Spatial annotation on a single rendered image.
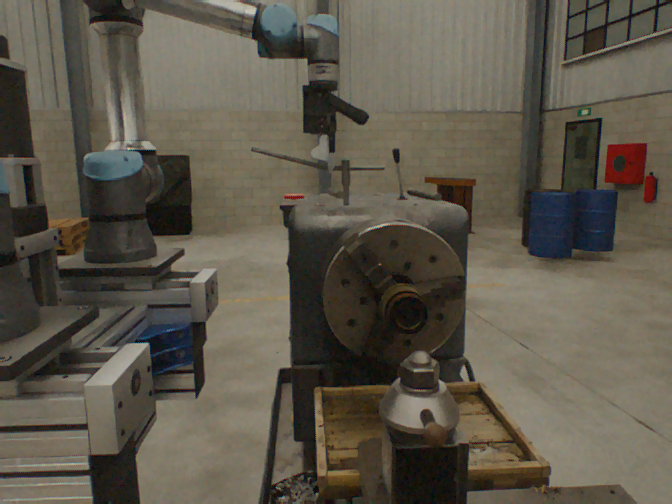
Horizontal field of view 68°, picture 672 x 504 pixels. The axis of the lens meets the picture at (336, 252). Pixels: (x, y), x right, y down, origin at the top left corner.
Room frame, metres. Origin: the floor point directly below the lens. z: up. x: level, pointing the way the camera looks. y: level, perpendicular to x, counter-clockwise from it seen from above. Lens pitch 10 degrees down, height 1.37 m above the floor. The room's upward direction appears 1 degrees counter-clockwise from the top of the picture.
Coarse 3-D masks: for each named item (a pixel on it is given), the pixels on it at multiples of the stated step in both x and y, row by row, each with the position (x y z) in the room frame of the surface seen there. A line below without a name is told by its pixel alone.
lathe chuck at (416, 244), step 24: (384, 240) 1.04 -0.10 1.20; (408, 240) 1.05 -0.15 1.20; (432, 240) 1.05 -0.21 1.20; (336, 264) 1.04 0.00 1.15; (384, 264) 1.04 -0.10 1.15; (408, 264) 1.05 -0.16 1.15; (432, 264) 1.05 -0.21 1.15; (456, 264) 1.05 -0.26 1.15; (336, 288) 1.04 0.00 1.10; (360, 288) 1.04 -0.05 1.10; (336, 312) 1.04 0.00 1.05; (360, 312) 1.04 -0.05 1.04; (432, 312) 1.05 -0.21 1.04; (456, 312) 1.05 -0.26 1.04; (336, 336) 1.04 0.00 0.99; (360, 336) 1.04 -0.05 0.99; (408, 336) 1.05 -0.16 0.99; (432, 336) 1.05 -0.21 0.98; (384, 360) 1.04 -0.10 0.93
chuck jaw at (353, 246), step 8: (352, 240) 1.06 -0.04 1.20; (360, 240) 1.04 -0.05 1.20; (352, 248) 1.04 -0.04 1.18; (360, 248) 1.01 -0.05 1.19; (368, 248) 1.00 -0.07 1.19; (352, 256) 1.00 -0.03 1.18; (360, 256) 1.00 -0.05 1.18; (368, 256) 1.00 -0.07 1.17; (360, 264) 1.00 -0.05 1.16; (368, 264) 1.00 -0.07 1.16; (376, 264) 1.00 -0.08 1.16; (368, 272) 0.99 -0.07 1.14; (376, 272) 0.99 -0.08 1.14; (384, 272) 0.98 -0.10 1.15; (376, 280) 0.98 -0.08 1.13; (384, 280) 0.97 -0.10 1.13; (392, 280) 0.96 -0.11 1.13; (376, 288) 0.96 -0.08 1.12; (384, 288) 0.96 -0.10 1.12
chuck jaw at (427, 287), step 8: (408, 280) 1.06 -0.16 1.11; (432, 280) 1.05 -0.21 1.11; (440, 280) 1.04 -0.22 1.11; (448, 280) 1.03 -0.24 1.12; (456, 280) 1.02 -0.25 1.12; (424, 288) 1.00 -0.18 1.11; (432, 288) 0.99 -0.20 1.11; (440, 288) 0.99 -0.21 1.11; (448, 288) 1.01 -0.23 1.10; (456, 288) 1.01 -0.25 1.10; (424, 296) 0.97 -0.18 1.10; (432, 296) 0.99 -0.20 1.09; (440, 296) 0.99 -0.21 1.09; (448, 296) 1.01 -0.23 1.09; (456, 296) 1.01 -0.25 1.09; (432, 304) 0.97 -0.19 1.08; (440, 304) 0.99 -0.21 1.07
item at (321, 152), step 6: (324, 138) 1.25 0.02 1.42; (324, 144) 1.25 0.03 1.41; (312, 150) 1.24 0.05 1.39; (318, 150) 1.25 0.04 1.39; (324, 150) 1.25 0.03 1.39; (312, 156) 1.25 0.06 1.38; (318, 156) 1.25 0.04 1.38; (324, 156) 1.25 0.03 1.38; (330, 156) 1.24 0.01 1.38; (330, 162) 1.25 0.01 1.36; (330, 168) 1.25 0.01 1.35
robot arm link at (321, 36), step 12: (312, 24) 1.24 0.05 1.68; (324, 24) 1.23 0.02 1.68; (336, 24) 1.26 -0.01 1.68; (312, 36) 1.23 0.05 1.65; (324, 36) 1.23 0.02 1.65; (336, 36) 1.25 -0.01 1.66; (312, 48) 1.24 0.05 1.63; (324, 48) 1.23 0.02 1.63; (336, 48) 1.25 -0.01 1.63; (312, 60) 1.24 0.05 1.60; (324, 60) 1.23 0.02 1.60; (336, 60) 1.25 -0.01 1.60
